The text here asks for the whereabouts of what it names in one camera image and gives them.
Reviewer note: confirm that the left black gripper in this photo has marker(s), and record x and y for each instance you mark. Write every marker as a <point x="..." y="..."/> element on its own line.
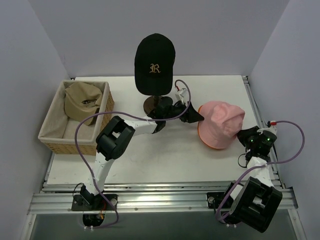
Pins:
<point x="183" y="113"/>

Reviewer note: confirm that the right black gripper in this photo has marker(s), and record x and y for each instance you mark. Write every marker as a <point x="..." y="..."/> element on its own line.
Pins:
<point x="242" y="135"/>

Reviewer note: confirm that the pink cap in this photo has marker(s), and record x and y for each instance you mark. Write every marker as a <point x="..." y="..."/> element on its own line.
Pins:
<point x="228" y="117"/>

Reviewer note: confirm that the black baseball cap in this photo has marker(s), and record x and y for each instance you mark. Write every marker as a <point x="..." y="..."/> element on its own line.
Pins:
<point x="153" y="65"/>

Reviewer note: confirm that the beige cap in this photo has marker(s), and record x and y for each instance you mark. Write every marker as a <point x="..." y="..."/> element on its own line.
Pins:
<point x="82" y="100"/>

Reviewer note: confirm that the orange cap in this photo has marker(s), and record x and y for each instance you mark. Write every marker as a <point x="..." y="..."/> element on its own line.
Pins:
<point x="209" y="133"/>

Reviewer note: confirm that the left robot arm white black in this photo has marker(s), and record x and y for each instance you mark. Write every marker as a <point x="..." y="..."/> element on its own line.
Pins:
<point x="114" y="139"/>

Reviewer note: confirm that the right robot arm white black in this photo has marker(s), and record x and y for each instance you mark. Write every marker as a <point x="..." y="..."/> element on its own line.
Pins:
<point x="256" y="202"/>

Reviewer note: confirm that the dark wooden mannequin stand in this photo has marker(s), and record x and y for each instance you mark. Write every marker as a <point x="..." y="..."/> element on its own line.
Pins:
<point x="158" y="104"/>

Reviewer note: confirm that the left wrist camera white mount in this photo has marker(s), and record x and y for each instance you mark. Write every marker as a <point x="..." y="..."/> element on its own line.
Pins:
<point x="182" y="95"/>

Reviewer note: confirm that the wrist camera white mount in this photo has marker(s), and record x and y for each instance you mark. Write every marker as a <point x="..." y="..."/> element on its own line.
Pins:
<point x="182" y="95"/>
<point x="271" y="127"/>

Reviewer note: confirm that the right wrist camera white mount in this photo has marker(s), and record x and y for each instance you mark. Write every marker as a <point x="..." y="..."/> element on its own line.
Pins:
<point x="271" y="127"/>

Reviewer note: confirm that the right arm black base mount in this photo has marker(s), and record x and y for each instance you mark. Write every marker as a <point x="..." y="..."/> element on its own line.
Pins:
<point x="214" y="199"/>

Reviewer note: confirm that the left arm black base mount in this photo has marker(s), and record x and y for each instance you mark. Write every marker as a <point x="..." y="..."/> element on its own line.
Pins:
<point x="79" y="204"/>

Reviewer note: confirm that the aluminium rail frame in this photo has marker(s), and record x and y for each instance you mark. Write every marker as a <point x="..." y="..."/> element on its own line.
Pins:
<point x="163" y="198"/>

